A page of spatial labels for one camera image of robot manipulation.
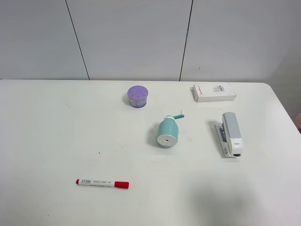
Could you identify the teal pencil sharpener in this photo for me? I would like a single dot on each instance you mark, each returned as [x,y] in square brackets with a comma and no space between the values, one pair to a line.
[168,131]

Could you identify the grey white stapler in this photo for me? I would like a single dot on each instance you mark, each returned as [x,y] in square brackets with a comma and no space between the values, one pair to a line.
[229,136]

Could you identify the purple lidded round container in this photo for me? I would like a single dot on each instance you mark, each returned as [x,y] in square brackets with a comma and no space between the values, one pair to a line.
[137,96]

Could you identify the white staples box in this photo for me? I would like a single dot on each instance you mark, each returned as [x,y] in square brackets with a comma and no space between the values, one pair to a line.
[213,92]

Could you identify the red whiteboard marker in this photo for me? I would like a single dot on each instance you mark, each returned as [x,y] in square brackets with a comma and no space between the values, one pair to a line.
[103,183]

